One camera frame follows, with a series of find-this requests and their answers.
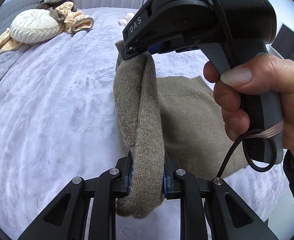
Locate olive brown knit sweater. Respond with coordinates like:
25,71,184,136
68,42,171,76
113,53,249,219

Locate person's right hand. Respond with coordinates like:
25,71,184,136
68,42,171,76
204,55,294,158

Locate pink rubber band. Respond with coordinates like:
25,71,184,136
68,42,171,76
247,119,284,139

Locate lavender plush bed blanket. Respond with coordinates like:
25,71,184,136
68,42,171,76
0,6,291,240

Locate pink satin padded jacket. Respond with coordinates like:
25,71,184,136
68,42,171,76
118,12,135,27

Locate peach beige crumpled garment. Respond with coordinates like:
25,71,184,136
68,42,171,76
0,9,94,54

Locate dark brown garment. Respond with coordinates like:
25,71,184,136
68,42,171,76
37,0,77,24

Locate white round pleated cushion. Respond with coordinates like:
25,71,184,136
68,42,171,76
9,9,61,44

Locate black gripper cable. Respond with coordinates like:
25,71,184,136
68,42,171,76
215,129,278,179

